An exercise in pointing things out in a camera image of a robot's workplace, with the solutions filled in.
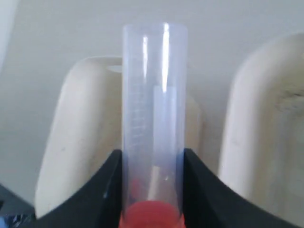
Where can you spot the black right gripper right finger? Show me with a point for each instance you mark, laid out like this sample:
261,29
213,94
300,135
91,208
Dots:
209,203

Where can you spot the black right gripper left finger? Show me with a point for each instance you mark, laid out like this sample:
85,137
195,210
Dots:
97,204

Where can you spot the orange cap tube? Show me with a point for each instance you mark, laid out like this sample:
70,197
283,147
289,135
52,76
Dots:
153,124

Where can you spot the cream plastic bin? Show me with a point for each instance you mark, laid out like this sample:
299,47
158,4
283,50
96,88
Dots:
86,127
267,77

